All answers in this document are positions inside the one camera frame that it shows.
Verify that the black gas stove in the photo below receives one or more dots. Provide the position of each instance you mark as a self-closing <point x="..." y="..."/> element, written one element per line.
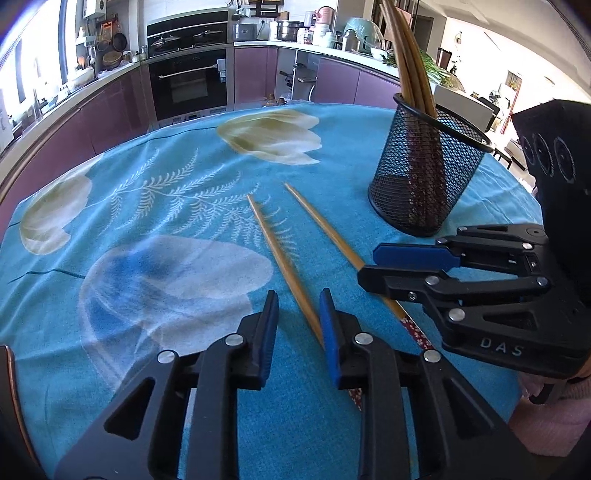
<point x="187" y="27"/>

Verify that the steel kettle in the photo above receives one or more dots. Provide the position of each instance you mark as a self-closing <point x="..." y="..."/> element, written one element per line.
<point x="351" y="41"/>

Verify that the black built-in oven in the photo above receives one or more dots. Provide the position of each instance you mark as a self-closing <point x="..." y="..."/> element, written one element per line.
<point x="184" y="87"/>

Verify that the wicker basket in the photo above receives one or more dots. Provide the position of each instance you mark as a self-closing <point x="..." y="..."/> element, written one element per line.
<point x="112" y="59"/>

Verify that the black mesh utensil holder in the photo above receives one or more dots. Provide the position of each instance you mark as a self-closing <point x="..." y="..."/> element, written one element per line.
<point x="461" y="175"/>

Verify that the green dome food cover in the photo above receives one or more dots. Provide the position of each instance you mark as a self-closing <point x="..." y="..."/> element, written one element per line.
<point x="364" y="32"/>

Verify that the green vegetables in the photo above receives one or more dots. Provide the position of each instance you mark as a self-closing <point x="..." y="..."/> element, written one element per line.
<point x="434" y="71"/>

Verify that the white box appliance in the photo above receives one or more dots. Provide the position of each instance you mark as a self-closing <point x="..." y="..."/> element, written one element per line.
<point x="461" y="99"/>

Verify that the person's pink clothing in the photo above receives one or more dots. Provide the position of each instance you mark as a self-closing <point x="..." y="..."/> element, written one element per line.
<point x="554" y="429"/>

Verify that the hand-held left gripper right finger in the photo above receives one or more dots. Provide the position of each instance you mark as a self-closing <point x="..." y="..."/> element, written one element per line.
<point x="330" y="332"/>

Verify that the stainless steel pot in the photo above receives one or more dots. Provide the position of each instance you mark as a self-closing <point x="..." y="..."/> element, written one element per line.
<point x="290" y="31"/>

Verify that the white and black floor appliance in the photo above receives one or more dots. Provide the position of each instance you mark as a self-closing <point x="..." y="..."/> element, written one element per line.
<point x="298" y="85"/>

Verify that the black pot with lid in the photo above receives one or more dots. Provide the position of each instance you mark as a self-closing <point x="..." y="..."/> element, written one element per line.
<point x="166" y="42"/>
<point x="207" y="38"/>

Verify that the bunch of bamboo chopsticks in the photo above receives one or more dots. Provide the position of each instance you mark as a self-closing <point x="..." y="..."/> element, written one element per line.
<point x="411" y="69"/>

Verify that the blue floral tablecloth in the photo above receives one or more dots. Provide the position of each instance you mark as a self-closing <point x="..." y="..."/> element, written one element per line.
<point x="138" y="207"/>

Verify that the hanging dark pan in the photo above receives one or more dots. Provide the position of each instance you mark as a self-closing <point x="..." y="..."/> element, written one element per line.
<point x="120" y="41"/>

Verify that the pink kettle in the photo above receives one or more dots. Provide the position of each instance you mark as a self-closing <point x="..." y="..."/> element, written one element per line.
<point x="325" y="16"/>

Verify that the silver kitchen appliance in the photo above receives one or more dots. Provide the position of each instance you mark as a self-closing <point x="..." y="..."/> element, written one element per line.
<point x="244" y="31"/>

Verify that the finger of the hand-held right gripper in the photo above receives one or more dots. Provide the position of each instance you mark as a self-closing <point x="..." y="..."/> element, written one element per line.
<point x="415" y="256"/>
<point x="397" y="281"/>

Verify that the purple kitchen cabinets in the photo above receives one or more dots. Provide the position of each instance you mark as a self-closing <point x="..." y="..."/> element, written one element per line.
<point x="251" y="74"/>

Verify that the dark wooden chair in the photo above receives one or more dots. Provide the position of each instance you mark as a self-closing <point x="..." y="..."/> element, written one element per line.
<point x="11" y="415"/>

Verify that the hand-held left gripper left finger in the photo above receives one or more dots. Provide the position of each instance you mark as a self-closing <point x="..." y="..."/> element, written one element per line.
<point x="270" y="332"/>

